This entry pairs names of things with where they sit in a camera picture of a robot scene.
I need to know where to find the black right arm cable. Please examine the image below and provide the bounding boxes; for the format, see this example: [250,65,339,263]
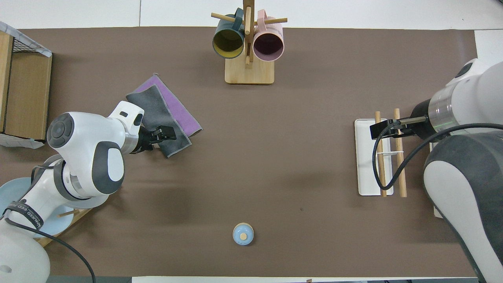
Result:
[371,120,503,191]

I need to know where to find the white towel rack wooden bars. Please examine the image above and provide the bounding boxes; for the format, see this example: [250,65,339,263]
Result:
[354,108,408,198]

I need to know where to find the white paper wrap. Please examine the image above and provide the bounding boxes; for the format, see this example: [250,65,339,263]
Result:
[0,134,44,149]

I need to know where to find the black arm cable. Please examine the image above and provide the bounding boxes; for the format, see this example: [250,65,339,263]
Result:
[371,120,503,191]
[3,202,97,283]

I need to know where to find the wooden shelf box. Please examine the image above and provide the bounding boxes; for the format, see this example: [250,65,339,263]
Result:
[0,31,53,141]

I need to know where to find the light blue plate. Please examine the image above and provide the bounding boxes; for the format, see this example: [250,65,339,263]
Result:
[0,178,79,239]

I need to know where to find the wooden plate rack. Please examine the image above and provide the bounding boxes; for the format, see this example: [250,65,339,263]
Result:
[37,208,94,248]

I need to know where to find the purple and grey towel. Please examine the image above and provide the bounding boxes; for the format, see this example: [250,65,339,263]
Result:
[126,73,203,158]

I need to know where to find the black wire basket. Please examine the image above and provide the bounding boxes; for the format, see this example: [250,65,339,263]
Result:
[8,35,33,54]

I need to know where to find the brown table mat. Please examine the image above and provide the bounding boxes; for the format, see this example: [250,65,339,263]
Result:
[0,27,481,277]

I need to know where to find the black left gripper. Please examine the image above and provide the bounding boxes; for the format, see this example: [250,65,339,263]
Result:
[130,125,177,154]

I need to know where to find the pink mug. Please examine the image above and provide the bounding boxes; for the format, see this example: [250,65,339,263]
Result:
[253,10,285,62]

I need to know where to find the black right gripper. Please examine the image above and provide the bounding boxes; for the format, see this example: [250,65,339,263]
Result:
[369,98,436,140]

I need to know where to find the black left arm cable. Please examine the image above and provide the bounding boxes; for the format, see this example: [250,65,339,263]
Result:
[3,202,97,283]

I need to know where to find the blue call bell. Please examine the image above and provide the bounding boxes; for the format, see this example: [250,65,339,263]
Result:
[232,222,255,246]

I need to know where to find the wooden mug tree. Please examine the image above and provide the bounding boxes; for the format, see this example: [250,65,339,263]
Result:
[211,0,288,85]

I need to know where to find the dark teal mug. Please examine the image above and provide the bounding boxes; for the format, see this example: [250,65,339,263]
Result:
[212,8,246,59]

